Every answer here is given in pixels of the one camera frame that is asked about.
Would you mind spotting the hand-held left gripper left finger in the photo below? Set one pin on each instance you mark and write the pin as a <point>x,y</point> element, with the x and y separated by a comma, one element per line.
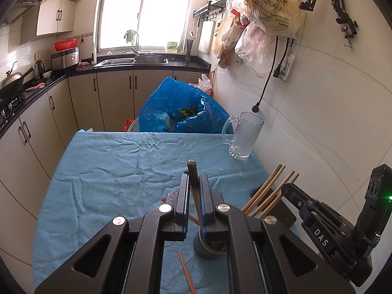
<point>185,202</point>

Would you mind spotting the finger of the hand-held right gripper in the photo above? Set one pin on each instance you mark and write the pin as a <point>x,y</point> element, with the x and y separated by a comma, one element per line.
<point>294,191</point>

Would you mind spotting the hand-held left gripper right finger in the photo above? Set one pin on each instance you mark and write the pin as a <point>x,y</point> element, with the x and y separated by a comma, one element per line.
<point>203,205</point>

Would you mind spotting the dark-ended wooden chopstick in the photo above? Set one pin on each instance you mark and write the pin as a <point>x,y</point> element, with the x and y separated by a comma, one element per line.
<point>193,183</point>

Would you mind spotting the grey metal utensil holder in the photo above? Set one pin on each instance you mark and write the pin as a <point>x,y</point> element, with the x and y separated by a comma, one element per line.
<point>205,249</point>

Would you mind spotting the black smartphone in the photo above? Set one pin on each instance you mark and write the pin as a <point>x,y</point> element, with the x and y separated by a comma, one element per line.
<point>284,217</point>

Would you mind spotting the blue towel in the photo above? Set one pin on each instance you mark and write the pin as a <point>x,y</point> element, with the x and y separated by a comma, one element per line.
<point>122,171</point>

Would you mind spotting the glass mug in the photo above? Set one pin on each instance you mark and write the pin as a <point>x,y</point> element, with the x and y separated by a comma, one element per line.
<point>245,137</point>

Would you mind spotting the red plastic bag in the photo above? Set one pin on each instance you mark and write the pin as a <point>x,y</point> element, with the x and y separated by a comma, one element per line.
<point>127,125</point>

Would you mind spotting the blue plastic bag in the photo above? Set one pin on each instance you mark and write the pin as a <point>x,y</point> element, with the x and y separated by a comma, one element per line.
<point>165,98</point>

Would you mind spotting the white plastic bag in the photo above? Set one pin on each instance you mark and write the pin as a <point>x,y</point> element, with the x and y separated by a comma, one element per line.
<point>203,82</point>

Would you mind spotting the beige lower cabinets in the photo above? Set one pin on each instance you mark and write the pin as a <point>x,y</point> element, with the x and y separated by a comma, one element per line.
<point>113,95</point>

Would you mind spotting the black countertop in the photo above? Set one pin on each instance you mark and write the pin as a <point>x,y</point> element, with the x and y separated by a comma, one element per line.
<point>183,64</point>

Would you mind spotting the clear plastic bag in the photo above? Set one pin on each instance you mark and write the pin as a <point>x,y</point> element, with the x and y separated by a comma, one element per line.
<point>254,52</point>

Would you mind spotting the dark chopstick holder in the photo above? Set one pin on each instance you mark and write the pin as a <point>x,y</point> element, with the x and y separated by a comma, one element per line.
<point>189,53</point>

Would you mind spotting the green box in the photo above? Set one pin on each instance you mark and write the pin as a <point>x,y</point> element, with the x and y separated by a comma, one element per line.
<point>171,46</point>

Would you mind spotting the steel sink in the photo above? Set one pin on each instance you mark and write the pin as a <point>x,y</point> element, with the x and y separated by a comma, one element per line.
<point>113,62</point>

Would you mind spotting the beige plastic bag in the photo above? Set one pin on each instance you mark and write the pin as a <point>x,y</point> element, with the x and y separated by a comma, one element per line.
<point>226,46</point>

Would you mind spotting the white cutting board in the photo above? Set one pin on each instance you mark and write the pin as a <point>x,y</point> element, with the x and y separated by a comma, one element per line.
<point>205,36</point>

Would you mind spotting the steel faucet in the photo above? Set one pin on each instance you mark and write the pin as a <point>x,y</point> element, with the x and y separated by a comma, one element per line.
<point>137,41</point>

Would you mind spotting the hanging white ladle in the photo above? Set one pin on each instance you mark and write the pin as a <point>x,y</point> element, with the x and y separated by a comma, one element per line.
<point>192,32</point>

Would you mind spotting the pink rag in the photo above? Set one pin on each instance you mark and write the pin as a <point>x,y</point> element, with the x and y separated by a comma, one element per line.
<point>82,65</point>

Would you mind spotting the white bottle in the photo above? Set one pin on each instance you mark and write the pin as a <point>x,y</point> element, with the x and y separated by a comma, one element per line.
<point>94,55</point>

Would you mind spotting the green cloth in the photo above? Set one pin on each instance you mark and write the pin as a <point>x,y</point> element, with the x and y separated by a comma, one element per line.
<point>130,36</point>

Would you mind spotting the yellow printed plastic bag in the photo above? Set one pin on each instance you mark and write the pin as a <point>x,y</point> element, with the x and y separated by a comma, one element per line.
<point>275,6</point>

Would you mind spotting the steel kitchen appliance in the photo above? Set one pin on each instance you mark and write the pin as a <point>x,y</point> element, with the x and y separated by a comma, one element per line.
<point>64,58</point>

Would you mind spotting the small white bowl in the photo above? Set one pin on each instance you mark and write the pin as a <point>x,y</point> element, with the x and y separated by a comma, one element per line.
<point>47,74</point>

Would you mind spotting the pink cloth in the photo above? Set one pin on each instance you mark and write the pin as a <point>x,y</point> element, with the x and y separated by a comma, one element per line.
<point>35,87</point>

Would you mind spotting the kitchen window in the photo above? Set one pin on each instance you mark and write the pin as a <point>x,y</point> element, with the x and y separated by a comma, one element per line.
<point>147,12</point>

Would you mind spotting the steel kettle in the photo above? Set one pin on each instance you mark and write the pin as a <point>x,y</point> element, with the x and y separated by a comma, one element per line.
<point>39,69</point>

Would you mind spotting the red plastic basin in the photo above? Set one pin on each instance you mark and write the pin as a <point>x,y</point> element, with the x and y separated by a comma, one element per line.
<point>66,45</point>

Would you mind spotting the black gas stove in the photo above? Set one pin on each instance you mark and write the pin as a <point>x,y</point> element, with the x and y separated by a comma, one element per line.
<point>9,107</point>

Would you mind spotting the black wok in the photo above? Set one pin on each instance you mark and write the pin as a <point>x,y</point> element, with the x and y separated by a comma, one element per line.
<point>12,81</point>

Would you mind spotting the beige upper cabinet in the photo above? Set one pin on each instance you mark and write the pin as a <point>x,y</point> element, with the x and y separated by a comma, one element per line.
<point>55,15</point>

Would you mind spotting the steel range hood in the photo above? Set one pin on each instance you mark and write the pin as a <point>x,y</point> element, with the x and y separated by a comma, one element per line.
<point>24,3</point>

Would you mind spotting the white wall card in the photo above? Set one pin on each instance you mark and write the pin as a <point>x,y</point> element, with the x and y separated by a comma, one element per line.
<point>288,67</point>

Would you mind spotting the black wall rack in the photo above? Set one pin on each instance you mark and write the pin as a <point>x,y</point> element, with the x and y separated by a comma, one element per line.
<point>211,6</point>

